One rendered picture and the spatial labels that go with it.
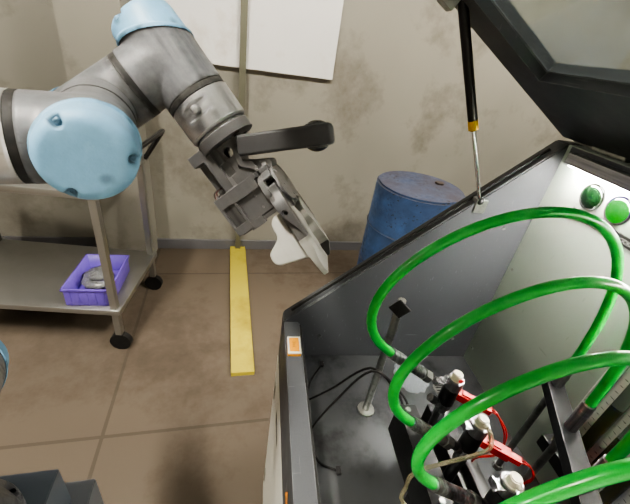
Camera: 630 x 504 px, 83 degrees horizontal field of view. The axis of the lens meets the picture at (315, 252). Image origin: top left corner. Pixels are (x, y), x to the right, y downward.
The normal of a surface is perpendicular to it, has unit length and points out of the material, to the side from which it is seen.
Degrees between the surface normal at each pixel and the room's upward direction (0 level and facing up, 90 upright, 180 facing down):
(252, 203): 77
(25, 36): 90
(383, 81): 90
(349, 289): 90
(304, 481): 0
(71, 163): 90
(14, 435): 0
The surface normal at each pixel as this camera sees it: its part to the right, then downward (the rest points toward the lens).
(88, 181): 0.41, 0.50
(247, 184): -0.07, 0.30
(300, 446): 0.14, -0.85
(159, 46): 0.15, 0.15
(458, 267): 0.11, 0.52
